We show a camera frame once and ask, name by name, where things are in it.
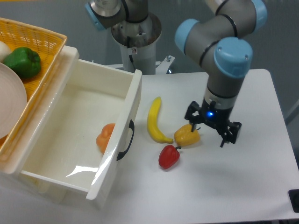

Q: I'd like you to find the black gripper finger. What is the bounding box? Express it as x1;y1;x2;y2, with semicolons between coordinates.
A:
185;101;202;132
216;120;242;147

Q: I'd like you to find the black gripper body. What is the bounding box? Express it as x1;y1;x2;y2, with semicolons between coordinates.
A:
199;99;235;130

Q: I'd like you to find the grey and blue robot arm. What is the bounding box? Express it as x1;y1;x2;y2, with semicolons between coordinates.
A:
85;0;268;143

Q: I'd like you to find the open white upper drawer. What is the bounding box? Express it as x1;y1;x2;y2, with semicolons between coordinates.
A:
21;60;142;205

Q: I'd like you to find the white round plate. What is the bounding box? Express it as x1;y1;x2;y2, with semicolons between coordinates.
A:
0;64;27;138

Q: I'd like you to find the white round vegetable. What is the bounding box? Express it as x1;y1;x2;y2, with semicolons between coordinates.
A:
0;41;12;63

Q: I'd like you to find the yellow toy bell pepper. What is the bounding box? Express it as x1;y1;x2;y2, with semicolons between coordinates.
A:
174;124;200;147

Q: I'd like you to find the yellow toy banana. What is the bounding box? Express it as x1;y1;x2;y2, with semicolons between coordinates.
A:
147;97;173;144

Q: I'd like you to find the red toy bell pepper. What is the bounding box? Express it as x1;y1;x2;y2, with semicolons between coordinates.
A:
158;145;181;169

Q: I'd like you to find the black object at table edge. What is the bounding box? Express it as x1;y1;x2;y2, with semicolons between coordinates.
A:
288;189;299;213

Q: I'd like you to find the yellow woven plastic basket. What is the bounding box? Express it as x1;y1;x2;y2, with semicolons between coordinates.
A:
0;17;68;156

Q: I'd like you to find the green toy bell pepper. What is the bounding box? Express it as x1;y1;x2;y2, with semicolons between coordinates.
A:
3;47;41;79

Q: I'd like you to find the black drawer handle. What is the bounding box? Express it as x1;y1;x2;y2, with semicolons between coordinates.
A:
117;119;135;161

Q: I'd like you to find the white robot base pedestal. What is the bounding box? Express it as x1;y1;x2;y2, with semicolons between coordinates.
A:
111;13;162;75

